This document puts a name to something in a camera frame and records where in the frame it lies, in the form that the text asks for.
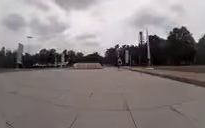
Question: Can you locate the person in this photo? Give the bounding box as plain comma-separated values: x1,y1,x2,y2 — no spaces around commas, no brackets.
116,57,123,71

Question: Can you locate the small white banner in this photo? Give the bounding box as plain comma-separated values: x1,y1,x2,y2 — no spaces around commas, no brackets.
124,49,130,66
60,53,66,68

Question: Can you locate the grey paved slab plaza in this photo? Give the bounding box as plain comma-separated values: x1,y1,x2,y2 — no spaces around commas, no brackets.
0,66,205,128

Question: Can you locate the dark tower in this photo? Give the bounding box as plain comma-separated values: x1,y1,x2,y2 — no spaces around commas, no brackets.
138,31,144,47

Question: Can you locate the tall white feather flag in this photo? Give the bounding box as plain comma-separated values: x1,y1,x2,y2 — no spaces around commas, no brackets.
145,28,155,71

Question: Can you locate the row of trees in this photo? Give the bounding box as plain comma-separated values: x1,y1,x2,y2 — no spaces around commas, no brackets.
0,45,104,69
103,25,205,67

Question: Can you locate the dark kerb strip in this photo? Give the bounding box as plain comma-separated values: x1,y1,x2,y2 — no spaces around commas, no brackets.
122,66,205,90

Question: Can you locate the floodlight pole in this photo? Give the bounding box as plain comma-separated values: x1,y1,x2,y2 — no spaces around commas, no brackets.
25,35,35,56

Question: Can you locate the wide white banner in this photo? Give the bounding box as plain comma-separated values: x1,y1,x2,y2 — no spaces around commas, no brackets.
16,42,25,67

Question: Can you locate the grass strip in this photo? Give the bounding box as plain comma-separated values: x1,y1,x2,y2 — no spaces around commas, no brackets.
133,64,205,75

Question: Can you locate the pale side path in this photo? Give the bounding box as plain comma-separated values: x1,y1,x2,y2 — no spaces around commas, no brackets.
143,68,205,85

